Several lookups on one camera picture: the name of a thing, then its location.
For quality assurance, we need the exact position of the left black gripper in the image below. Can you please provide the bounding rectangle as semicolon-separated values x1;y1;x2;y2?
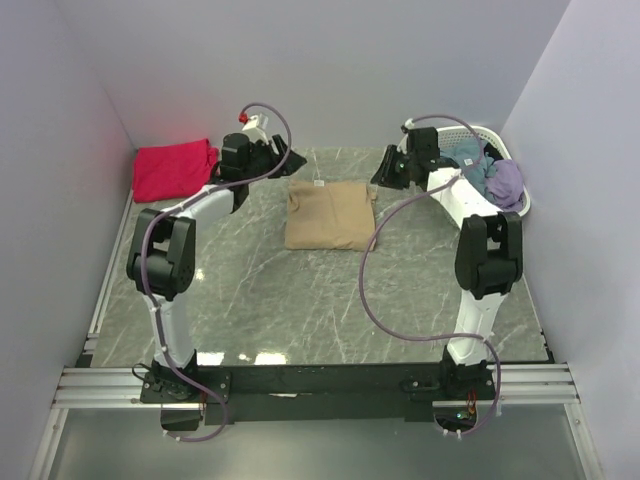
244;136;308;183

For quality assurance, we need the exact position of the beige t-shirt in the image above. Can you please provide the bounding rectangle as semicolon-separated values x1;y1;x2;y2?
284;180;377;252

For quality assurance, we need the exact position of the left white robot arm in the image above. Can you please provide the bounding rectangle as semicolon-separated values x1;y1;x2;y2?
126;133;307;403

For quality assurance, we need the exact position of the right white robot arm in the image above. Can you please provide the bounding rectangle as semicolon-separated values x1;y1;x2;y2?
371;122;525;399

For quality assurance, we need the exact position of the white laundry basket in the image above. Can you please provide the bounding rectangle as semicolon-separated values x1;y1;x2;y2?
428;126;530;225

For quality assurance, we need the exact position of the blue t-shirt in basket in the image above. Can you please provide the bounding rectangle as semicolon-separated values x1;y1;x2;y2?
440;138;497;196

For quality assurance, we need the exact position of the purple t-shirt in basket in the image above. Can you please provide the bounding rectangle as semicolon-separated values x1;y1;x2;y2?
486;159;524;212

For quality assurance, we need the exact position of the folded red t-shirt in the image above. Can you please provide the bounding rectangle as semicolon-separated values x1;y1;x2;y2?
132;139;219;203

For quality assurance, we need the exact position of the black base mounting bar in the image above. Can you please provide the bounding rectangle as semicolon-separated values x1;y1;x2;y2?
140;360;497;431

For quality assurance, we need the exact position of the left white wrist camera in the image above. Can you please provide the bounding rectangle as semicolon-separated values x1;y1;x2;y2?
241;113;269;144

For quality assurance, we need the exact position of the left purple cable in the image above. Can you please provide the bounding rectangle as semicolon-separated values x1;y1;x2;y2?
140;101;292;444

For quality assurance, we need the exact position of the purple cable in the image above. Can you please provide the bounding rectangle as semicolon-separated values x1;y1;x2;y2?
358;113;503;441
140;101;292;444

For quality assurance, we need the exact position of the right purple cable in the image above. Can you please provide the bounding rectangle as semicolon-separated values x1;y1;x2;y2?
358;113;503;441

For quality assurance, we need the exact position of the aluminium frame rail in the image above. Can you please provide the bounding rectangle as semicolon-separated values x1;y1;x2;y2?
54;199;604;479

